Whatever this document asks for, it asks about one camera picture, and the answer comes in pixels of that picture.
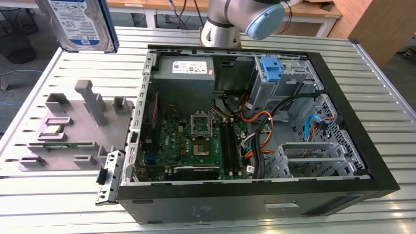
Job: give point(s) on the wooden cabinet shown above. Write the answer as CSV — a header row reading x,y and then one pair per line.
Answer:
x,y
383,29

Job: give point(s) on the grey power supply unit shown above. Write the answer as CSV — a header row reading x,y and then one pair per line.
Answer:
x,y
182,92

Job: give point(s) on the blue plastic drive latch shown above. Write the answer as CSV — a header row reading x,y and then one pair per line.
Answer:
x,y
271,70

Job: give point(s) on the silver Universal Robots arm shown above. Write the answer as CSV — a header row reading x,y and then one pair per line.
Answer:
x,y
221,34

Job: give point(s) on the silver CPU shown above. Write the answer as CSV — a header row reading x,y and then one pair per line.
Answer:
x,y
53,130

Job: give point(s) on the green RAM stick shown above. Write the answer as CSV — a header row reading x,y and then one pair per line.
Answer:
x,y
61,146

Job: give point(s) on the black RAM slot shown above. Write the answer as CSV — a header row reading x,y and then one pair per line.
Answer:
x,y
226,146

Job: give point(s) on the silver disk bay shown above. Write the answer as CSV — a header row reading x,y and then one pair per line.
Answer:
x,y
313,159

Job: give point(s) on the black waste bin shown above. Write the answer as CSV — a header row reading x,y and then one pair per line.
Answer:
x,y
21,51

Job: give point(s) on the wooden desk white frame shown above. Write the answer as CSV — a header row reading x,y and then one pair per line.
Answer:
x,y
146,6
319,14

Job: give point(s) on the black graphics card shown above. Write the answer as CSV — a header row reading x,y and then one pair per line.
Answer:
x,y
195,171

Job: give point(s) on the green motherboard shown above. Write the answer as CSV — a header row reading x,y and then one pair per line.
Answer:
x,y
175,146

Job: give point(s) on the silver card retention bracket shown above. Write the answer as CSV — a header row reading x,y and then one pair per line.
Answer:
x,y
113,178

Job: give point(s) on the black plastic air shroud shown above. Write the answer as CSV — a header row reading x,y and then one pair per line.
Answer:
x,y
233,80

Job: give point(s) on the grey parts rack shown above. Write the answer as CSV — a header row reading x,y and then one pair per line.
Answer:
x,y
85,134

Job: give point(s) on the silver optical drive cage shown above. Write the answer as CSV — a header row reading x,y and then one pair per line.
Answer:
x,y
263,97

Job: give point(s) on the CPU socket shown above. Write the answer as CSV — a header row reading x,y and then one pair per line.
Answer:
x,y
202,148

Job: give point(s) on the hard disk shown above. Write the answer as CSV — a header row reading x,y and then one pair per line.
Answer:
x,y
78,24

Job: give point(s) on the black open PC case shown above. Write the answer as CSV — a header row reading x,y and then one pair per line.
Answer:
x,y
227,207

